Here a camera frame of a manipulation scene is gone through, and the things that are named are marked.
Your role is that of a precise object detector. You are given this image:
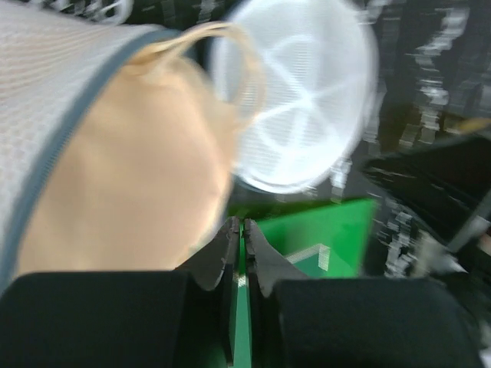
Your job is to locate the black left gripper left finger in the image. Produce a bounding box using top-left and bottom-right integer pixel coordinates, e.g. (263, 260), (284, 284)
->
(1, 217), (240, 367)

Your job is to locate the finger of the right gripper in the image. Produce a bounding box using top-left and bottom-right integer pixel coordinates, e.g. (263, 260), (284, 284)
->
(362, 134), (490, 245)

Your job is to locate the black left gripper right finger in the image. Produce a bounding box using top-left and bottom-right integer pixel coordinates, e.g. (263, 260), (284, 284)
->
(243, 220), (483, 367)

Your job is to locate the beige bra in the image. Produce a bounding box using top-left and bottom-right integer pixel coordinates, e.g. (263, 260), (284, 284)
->
(15, 23), (264, 275)

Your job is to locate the light green plastic folder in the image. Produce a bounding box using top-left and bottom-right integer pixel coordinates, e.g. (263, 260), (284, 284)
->
(228, 198), (376, 278)

